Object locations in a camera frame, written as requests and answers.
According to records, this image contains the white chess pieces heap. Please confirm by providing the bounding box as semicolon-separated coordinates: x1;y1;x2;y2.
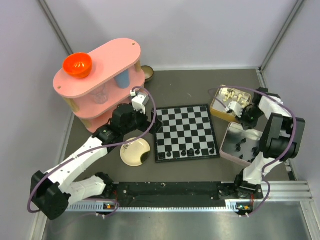
220;88;251;104

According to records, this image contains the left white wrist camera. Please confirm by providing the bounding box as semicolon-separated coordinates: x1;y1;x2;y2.
130;90;150;115

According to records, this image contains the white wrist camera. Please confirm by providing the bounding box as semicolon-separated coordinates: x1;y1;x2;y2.
130;90;150;115
225;101;244;118

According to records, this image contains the pink wooden shelf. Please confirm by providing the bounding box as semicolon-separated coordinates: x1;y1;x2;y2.
53;38;145;133

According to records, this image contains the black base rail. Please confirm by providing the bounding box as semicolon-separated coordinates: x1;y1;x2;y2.
84;181;265;208

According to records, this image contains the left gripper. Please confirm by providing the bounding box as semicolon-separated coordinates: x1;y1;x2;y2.
122;105;163;135

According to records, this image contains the upper blue cup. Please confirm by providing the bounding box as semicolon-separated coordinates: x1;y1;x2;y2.
114;69;130;89

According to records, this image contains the black chess pieces heap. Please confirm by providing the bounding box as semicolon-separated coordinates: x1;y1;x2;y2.
235;137;260;163

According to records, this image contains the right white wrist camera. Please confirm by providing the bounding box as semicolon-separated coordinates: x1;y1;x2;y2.
225;101;244;118

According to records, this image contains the black white chessboard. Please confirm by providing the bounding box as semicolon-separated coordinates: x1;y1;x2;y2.
154;104;220;163

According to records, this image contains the pink tin box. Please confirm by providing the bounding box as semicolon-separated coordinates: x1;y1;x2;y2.
219;122;263;168

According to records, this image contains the orange bowl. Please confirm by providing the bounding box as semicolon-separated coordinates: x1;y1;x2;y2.
62;52;93;79

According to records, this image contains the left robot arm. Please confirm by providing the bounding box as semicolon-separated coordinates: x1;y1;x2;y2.
27;103;162;220

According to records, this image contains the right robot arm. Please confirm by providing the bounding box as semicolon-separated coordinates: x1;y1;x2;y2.
233;87;306;198

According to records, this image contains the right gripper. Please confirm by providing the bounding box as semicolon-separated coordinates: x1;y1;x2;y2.
234;106;265;131

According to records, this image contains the yellow tin box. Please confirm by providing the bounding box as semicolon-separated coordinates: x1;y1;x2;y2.
209;85;252;123

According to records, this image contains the clear drinking glass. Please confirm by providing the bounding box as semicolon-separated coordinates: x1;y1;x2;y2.
90;84;108;105

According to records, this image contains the purple cable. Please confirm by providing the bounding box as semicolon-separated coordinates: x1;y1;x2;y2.
26;86;158;217
208;85;298;218

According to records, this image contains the cream plate with flower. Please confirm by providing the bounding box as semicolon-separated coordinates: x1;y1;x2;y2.
120;138;151;167

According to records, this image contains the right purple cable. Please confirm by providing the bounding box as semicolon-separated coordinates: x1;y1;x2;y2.
208;85;298;218

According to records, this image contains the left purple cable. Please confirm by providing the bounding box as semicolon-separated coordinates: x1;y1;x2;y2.
26;86;158;217

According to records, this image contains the brown ceramic bowl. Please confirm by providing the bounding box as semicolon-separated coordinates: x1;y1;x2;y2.
141;65;155;83

